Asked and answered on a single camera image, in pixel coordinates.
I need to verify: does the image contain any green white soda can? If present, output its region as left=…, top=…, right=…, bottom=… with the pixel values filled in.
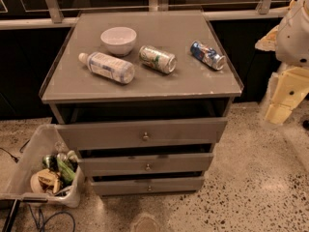
left=139, top=45, right=177, bottom=74

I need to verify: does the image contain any white ceramic bowl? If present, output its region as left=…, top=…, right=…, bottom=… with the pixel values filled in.
left=100, top=27, right=137, bottom=56

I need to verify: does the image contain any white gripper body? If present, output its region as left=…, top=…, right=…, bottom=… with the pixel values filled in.
left=265, top=67, right=309, bottom=125

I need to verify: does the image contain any clear plastic bottle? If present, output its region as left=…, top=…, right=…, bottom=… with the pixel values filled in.
left=78, top=52, right=135, bottom=84

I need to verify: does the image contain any grey drawer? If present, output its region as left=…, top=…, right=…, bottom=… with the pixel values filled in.
left=91, top=177, right=204, bottom=196
left=78, top=153, right=213, bottom=177
left=56, top=118, right=227, bottom=150

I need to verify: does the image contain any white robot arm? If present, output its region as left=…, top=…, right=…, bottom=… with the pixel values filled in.
left=255, top=0, right=309, bottom=125

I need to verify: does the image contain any blue soda can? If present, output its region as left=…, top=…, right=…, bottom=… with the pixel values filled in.
left=190, top=41, right=226, bottom=71

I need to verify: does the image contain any grey drawer cabinet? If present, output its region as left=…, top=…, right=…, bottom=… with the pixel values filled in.
left=40, top=11, right=242, bottom=184

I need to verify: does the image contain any black cable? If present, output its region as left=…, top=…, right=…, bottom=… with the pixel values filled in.
left=0, top=139, right=31, bottom=164

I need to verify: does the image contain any grey middle drawer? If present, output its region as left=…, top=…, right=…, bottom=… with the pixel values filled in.
left=78, top=153, right=213, bottom=177

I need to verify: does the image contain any metal window railing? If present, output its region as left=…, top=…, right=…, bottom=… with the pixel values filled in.
left=0, top=0, right=292, bottom=30

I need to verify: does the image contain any grey top drawer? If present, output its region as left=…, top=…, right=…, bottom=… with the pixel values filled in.
left=56, top=118, right=227, bottom=150

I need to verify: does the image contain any clear plastic bin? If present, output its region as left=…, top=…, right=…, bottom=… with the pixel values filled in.
left=0, top=125, right=84, bottom=208

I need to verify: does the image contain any grey bottom drawer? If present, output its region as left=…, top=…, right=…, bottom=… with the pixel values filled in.
left=91, top=177, right=204, bottom=196

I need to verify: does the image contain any green can in bin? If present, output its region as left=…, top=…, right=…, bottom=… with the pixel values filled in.
left=57, top=159, right=75, bottom=185

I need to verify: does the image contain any crumpled snack wrapper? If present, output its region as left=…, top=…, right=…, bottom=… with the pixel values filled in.
left=30, top=169, right=61, bottom=194

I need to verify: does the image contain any blue cable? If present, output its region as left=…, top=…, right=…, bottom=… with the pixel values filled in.
left=28, top=204, right=76, bottom=232

